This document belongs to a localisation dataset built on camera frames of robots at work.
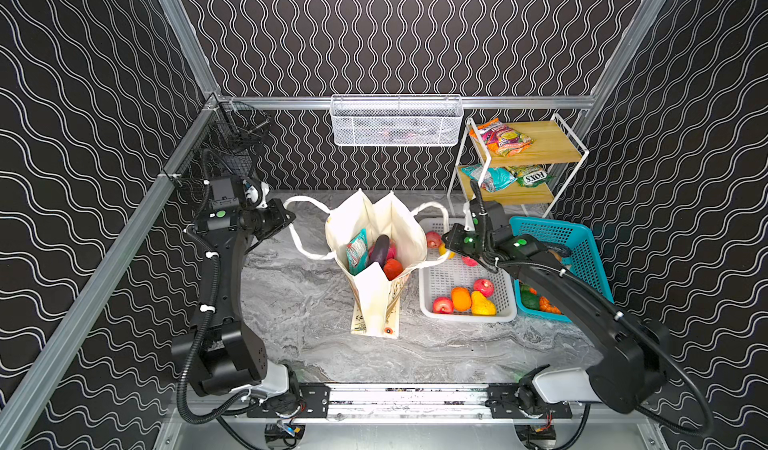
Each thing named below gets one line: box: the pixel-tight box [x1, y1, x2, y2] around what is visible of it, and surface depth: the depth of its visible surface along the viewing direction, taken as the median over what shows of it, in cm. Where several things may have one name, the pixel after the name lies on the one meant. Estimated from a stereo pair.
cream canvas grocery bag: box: [284, 189, 450, 339], surface depth 83 cm
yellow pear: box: [471, 290, 497, 316], surface depth 87 cm
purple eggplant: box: [372, 234, 390, 269], surface depth 92 cm
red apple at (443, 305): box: [432, 297, 455, 314], surface depth 87 cm
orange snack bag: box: [470, 118, 535, 157], surface depth 87 cm
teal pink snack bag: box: [346, 228, 369, 276], surface depth 88 cm
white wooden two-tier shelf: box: [446, 113, 590, 218], surface depth 90 cm
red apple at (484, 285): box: [473, 278, 494, 298], surface depth 92 cm
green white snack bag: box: [510, 164, 555, 188], surface depth 102 cm
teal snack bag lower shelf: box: [460, 164, 518, 193], surface depth 102 cm
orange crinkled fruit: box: [452, 286, 472, 312], surface depth 88 cm
